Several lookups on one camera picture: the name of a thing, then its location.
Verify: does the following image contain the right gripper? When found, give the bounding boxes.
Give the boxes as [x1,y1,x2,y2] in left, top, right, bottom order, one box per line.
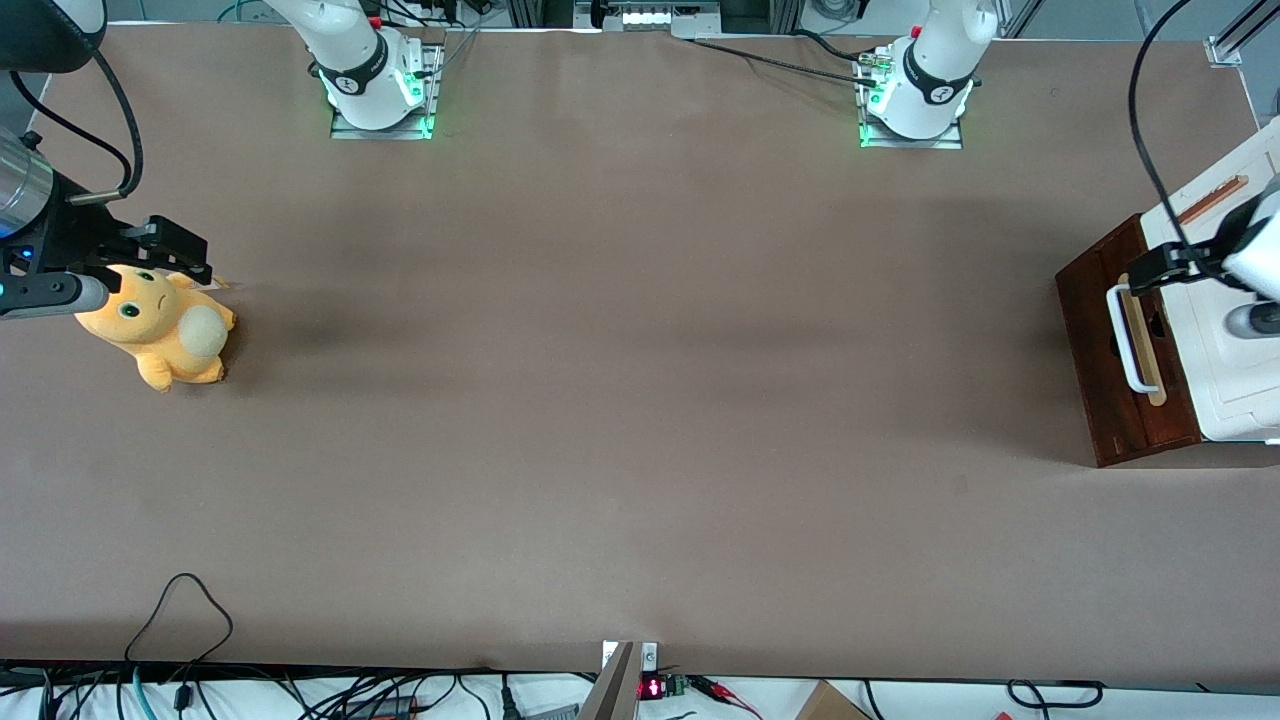
[0,172,214,291]

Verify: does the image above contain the orange plush toy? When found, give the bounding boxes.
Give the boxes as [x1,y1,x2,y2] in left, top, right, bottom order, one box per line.
[75,264,237,393]

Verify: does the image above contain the red clip leads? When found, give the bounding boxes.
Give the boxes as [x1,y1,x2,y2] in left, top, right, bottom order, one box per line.
[688,675,763,719]

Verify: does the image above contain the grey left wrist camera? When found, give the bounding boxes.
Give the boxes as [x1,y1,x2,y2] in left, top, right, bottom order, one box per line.
[1227,302,1280,339]

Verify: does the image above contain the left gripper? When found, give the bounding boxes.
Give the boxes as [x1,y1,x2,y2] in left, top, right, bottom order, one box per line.
[1130,178,1280,303]

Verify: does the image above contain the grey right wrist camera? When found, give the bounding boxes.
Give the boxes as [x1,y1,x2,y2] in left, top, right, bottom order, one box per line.
[0,272,109,321]

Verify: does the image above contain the white drawer handle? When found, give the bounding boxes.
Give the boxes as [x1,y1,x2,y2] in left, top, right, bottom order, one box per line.
[1106,283,1161,393]

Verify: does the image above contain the grey camera stand beam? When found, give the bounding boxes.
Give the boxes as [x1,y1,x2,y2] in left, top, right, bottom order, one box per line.
[578,640,641,720]

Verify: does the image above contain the brown cardboard piece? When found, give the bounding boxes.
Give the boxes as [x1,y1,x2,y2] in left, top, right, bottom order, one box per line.
[795,680,873,720]

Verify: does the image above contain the brown cabinet with white top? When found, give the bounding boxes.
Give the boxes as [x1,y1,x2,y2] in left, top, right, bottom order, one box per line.
[1056,115,1280,469]

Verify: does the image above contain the brown wooden drawer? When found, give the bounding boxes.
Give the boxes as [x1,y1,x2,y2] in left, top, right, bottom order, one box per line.
[1098,218,1201,448]

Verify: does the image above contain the looped black cable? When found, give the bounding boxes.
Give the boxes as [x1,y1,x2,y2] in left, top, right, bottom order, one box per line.
[124,572,235,663]

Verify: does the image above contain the aluminium frame profile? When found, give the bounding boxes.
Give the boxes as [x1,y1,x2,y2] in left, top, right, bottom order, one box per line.
[1205,0,1280,69]

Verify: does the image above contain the black coiled cable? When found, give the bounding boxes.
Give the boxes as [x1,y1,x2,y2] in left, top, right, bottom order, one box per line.
[1007,679,1106,710]

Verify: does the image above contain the copper strip on cabinet top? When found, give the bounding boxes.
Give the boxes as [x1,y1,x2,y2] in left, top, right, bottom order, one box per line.
[1177,175,1250,225]

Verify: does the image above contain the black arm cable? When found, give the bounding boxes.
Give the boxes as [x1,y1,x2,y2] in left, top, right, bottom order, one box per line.
[1128,0,1216,263]
[8,48,144,206]

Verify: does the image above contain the white power strip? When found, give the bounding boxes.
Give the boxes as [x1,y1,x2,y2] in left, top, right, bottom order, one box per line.
[575,0,723,39]

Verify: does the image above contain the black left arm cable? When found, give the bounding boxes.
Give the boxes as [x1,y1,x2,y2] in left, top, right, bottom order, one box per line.
[1128,0,1216,263]

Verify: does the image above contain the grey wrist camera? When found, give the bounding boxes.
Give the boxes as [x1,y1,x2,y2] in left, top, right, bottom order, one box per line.
[0,272,109,321]
[1227,302,1280,339]

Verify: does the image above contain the long black cable on table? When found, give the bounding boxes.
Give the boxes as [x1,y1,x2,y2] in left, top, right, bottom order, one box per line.
[690,38,881,89]

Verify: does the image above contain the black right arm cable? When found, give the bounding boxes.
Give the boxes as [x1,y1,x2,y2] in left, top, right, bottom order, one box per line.
[8,48,144,206]

